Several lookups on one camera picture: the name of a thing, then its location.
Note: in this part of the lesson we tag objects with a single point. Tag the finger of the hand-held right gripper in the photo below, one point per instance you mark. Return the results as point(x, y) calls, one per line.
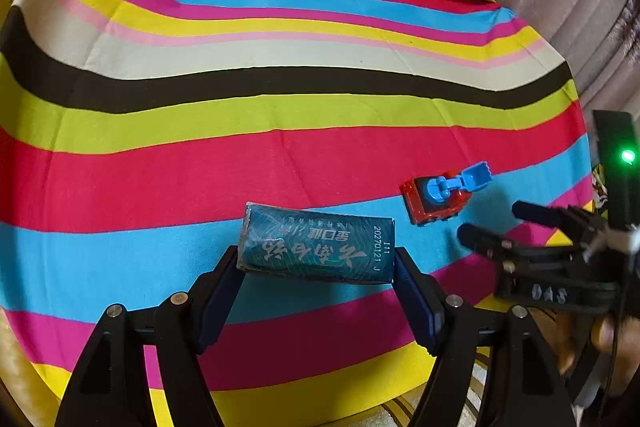
point(540, 214)
point(490, 242)

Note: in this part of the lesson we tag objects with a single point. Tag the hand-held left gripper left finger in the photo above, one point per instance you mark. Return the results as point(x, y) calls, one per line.
point(220, 302)

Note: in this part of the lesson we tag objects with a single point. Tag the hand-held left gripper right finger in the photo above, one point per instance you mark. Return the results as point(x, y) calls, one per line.
point(415, 302)

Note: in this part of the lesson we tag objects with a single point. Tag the red and blue toy excavator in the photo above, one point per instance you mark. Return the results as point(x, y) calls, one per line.
point(432, 202)

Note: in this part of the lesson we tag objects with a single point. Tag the teal toothpaste box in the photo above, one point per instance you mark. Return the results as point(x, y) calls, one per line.
point(315, 247)

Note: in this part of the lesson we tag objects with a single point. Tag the person's right hand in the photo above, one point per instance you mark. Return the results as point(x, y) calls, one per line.
point(560, 337)

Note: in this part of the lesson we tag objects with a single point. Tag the green cartoon mat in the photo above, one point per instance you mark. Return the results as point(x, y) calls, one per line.
point(598, 187)

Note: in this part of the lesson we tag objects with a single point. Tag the beige gold striped cushion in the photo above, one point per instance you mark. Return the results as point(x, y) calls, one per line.
point(397, 414)

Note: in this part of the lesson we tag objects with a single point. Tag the multicolour striped cloth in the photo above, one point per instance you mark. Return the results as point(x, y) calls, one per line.
point(250, 107)

